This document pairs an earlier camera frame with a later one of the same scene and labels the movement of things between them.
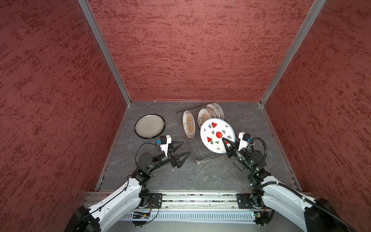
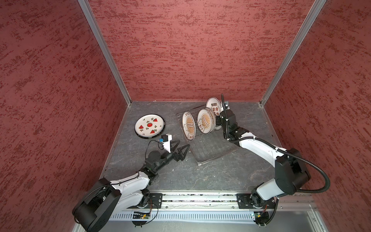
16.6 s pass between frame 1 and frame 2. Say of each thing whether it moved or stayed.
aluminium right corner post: stayed
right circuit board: stayed
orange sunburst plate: stayed
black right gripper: moved
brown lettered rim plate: stayed
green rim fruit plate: moved
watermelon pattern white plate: moved
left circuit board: stayed
